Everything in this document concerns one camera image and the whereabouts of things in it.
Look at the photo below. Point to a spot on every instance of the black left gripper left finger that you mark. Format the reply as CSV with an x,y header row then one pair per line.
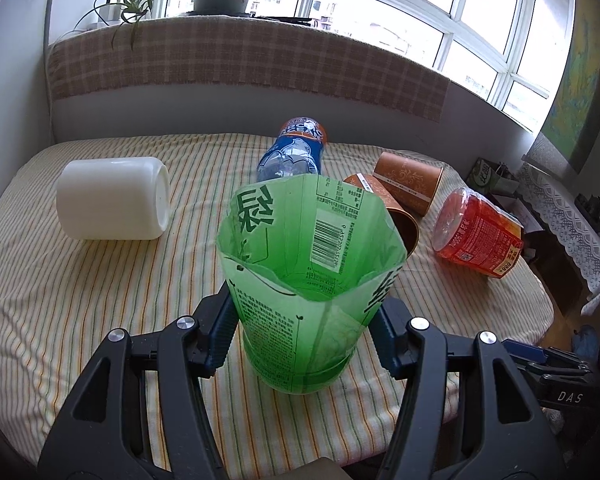
x,y
101,431

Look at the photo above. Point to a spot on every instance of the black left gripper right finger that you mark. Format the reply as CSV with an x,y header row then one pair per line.
x,y
501,431

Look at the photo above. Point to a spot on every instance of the brown paper cup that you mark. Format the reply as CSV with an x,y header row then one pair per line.
x,y
405,223
413,184

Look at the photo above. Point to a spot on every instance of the black flat item on sill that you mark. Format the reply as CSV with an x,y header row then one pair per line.
x,y
293,20

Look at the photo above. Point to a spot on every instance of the white lace cloth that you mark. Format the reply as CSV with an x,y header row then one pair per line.
x,y
557,209

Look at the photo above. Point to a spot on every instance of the green cut bottle cup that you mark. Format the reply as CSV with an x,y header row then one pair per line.
x,y
308,260

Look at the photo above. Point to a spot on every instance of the white plastic cup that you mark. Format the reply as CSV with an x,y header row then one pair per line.
x,y
114,198

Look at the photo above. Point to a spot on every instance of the blue cut bottle cup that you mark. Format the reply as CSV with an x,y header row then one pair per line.
x,y
297,150

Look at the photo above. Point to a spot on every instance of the brown paper cup near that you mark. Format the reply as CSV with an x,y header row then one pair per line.
x,y
405,223

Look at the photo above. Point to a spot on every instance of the white power charger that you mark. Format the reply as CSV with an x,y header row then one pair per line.
x,y
110,12

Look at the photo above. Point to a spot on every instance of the brown plaid cloth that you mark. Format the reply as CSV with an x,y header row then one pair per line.
x,y
243,52

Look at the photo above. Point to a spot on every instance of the beige cushion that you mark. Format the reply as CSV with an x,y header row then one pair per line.
x,y
321,469

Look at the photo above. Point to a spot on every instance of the green white box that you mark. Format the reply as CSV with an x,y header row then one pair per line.
x,y
492,177

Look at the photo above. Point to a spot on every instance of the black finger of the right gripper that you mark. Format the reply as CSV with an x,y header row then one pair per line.
x,y
558,379

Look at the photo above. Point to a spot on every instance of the brown paper cup far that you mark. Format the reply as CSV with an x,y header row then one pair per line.
x,y
413,184

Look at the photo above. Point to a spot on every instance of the red orange cut bottle cup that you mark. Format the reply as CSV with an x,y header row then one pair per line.
x,y
471,231

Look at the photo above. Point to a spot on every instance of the white window frame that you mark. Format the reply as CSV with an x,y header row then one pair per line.
x,y
510,53

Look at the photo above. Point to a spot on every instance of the wall map poster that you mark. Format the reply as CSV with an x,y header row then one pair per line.
x,y
571,128

